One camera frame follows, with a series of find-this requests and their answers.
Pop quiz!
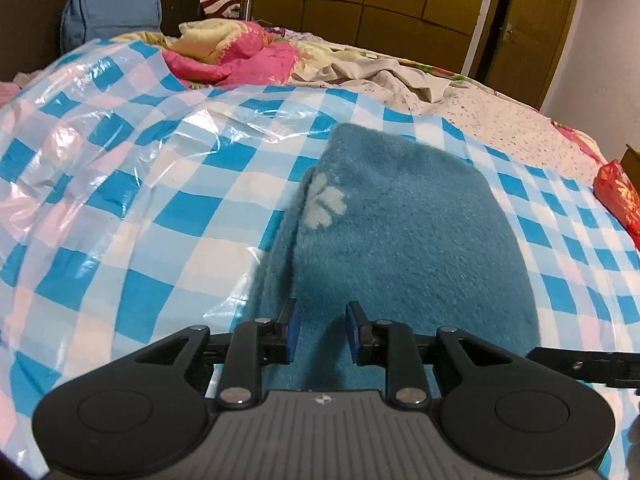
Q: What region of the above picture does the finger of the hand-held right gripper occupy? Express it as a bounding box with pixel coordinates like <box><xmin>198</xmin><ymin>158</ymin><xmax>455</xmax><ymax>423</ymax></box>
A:
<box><xmin>529</xmin><ymin>347</ymin><xmax>640</xmax><ymax>389</ymax></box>

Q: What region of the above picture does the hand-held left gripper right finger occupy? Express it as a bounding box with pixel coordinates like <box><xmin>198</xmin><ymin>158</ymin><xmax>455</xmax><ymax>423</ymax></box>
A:
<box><xmin>346</xmin><ymin>301</ymin><xmax>524</xmax><ymax>408</ymax></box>

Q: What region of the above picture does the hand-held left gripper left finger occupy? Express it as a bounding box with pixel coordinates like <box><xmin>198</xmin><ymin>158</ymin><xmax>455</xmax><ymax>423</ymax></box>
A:
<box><xmin>135</xmin><ymin>297</ymin><xmax>301</xmax><ymax>407</ymax></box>

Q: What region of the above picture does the teal knit sweater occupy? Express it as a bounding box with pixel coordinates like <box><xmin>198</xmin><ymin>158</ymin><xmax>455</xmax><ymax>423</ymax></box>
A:
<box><xmin>247</xmin><ymin>122</ymin><xmax>541</xmax><ymax>393</ymax></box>

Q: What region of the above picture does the red packet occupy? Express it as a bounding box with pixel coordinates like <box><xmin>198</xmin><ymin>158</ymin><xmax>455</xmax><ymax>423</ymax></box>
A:
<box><xmin>594</xmin><ymin>159</ymin><xmax>640</xmax><ymax>251</ymax></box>

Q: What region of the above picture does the blue white checkered plastic sheet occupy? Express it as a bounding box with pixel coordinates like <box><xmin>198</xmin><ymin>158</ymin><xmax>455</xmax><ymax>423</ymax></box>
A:
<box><xmin>0</xmin><ymin>37</ymin><xmax>640</xmax><ymax>480</ymax></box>

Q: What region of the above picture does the beige cloth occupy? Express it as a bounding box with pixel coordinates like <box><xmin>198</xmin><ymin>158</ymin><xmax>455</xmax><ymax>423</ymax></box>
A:
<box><xmin>290</xmin><ymin>55</ymin><xmax>473</xmax><ymax>111</ymax></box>

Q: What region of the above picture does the pink yellow quilt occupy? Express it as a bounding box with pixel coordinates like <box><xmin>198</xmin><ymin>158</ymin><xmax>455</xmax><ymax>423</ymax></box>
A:
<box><xmin>112</xmin><ymin>19</ymin><xmax>351</xmax><ymax>91</ymax></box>

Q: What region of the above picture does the wooden wardrobe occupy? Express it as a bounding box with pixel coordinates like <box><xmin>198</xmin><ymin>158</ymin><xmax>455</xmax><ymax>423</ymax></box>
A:
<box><xmin>247</xmin><ymin>0</ymin><xmax>508</xmax><ymax>78</ymax></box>

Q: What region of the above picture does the red white patterned cloth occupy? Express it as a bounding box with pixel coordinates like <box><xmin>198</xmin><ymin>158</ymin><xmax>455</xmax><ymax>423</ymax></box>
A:
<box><xmin>199</xmin><ymin>0</ymin><xmax>251</xmax><ymax>23</ymax></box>

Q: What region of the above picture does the wooden door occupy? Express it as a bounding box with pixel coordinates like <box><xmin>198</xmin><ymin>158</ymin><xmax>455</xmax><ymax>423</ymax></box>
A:
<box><xmin>485</xmin><ymin>0</ymin><xmax>581</xmax><ymax>111</ymax></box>

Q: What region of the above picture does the blue pillow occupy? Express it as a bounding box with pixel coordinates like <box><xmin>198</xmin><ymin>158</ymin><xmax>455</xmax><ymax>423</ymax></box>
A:
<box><xmin>60</xmin><ymin>0</ymin><xmax>163</xmax><ymax>56</ymax></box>

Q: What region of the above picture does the light pink cloth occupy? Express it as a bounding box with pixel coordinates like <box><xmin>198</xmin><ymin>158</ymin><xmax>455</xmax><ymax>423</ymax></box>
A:
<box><xmin>0</xmin><ymin>72</ymin><xmax>31</xmax><ymax>106</ymax></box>

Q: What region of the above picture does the dark brown headboard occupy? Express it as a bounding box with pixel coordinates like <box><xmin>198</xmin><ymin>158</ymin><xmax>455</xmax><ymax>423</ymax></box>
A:
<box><xmin>0</xmin><ymin>0</ymin><xmax>201</xmax><ymax>83</ymax></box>

